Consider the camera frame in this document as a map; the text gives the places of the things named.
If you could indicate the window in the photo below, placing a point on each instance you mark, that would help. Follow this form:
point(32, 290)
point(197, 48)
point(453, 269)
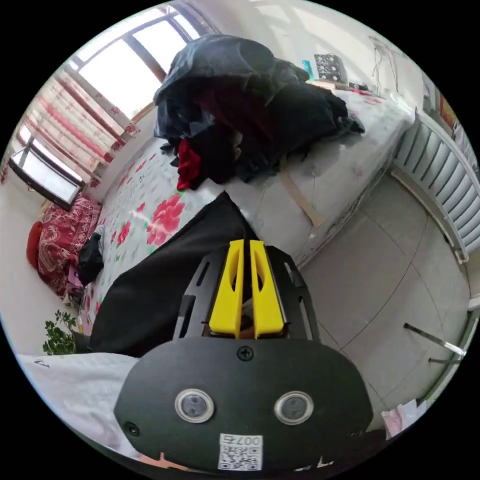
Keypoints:
point(123, 75)

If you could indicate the green plant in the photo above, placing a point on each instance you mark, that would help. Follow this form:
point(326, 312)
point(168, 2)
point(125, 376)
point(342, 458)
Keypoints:
point(59, 333)

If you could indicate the red patterned quilt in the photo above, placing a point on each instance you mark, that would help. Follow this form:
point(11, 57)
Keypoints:
point(60, 240)

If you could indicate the black floral box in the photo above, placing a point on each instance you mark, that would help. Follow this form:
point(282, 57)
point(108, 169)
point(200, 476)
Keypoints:
point(329, 66)

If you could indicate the bed with floral sheet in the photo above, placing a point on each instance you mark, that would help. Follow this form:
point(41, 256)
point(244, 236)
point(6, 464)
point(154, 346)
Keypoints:
point(337, 176)

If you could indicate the black bag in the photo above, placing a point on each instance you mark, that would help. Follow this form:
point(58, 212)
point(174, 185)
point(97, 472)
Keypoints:
point(90, 257)

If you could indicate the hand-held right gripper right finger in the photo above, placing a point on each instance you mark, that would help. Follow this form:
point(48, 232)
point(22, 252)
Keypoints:
point(267, 300)

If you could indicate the black pants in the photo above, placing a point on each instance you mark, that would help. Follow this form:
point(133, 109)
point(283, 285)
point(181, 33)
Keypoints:
point(157, 285)

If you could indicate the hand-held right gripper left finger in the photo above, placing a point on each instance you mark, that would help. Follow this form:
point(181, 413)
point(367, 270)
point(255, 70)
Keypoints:
point(227, 300)

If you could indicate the red patterned curtain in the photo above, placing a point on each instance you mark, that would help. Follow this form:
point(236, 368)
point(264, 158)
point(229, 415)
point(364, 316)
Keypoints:
point(75, 116)

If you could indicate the white radiator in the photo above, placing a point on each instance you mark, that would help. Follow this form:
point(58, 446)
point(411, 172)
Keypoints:
point(438, 176)

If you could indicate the pile of clothes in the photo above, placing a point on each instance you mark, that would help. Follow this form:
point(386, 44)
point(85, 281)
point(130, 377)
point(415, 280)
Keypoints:
point(243, 112)

